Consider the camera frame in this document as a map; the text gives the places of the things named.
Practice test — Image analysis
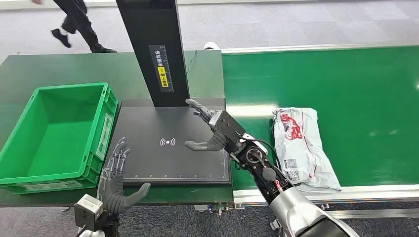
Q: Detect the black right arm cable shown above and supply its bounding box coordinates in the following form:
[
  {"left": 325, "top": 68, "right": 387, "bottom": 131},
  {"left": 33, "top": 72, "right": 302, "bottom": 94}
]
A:
[{"left": 242, "top": 138, "right": 283, "bottom": 171}]

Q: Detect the thin black cable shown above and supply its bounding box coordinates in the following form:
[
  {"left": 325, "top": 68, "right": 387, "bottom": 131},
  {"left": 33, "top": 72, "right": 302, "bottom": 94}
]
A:
[{"left": 185, "top": 50, "right": 198, "bottom": 76}]

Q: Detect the person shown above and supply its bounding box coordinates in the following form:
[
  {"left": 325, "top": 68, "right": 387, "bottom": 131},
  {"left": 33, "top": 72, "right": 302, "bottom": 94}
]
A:
[{"left": 32, "top": 0, "right": 118, "bottom": 54}]

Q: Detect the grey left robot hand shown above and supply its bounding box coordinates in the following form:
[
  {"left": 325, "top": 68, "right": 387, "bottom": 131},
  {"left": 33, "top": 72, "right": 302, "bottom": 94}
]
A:
[{"left": 97, "top": 135, "right": 152, "bottom": 214}]

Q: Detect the black inbound scanner machine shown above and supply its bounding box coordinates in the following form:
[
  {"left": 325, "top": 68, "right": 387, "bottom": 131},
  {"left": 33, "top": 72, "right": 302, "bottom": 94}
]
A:
[{"left": 104, "top": 0, "right": 232, "bottom": 188}]

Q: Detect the dark green table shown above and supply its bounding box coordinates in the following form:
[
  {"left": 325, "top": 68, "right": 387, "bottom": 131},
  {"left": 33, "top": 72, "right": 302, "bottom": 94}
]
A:
[{"left": 0, "top": 49, "right": 234, "bottom": 209}]

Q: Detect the silver conveyor frame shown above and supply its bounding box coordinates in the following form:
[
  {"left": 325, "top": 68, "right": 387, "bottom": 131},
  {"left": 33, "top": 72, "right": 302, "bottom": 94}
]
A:
[{"left": 193, "top": 40, "right": 419, "bottom": 220}]

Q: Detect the green conveyor belt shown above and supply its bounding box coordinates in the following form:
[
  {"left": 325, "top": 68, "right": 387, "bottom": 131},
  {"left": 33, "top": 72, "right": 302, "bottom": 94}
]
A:
[{"left": 222, "top": 45, "right": 419, "bottom": 191}]

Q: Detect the white red mailer package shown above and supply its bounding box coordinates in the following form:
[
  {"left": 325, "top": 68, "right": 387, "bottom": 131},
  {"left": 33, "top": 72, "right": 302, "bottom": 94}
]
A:
[{"left": 272, "top": 107, "right": 342, "bottom": 193}]

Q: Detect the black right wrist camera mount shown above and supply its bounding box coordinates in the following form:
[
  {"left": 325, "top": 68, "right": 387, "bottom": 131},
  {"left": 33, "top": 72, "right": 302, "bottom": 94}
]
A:
[{"left": 209, "top": 110, "right": 247, "bottom": 145}]

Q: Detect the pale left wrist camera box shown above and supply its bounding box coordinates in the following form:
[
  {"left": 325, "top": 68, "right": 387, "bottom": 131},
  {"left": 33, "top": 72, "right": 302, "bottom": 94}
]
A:
[{"left": 73, "top": 194, "right": 104, "bottom": 228}]

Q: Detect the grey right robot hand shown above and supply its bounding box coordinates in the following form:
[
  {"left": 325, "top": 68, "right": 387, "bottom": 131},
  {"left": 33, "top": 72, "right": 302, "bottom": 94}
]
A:
[{"left": 184, "top": 98, "right": 229, "bottom": 152}]

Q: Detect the green plastic crate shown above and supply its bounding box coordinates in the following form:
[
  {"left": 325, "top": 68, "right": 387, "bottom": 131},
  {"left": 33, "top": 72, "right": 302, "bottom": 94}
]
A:
[{"left": 0, "top": 82, "right": 119, "bottom": 195}]

